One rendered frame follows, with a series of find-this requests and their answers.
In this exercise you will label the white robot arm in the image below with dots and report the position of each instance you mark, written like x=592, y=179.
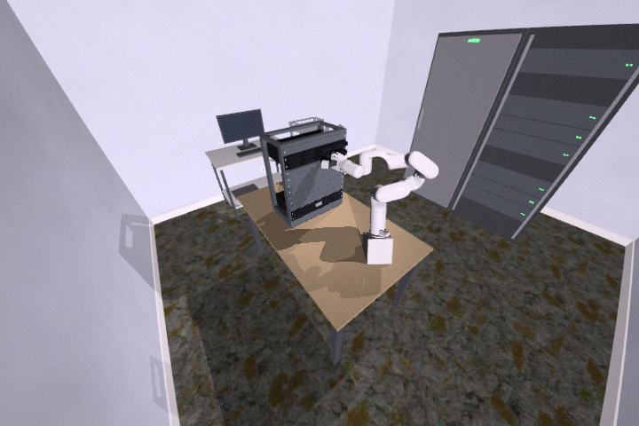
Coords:
x=380, y=194

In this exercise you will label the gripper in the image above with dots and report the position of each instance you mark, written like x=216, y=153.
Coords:
x=335, y=157

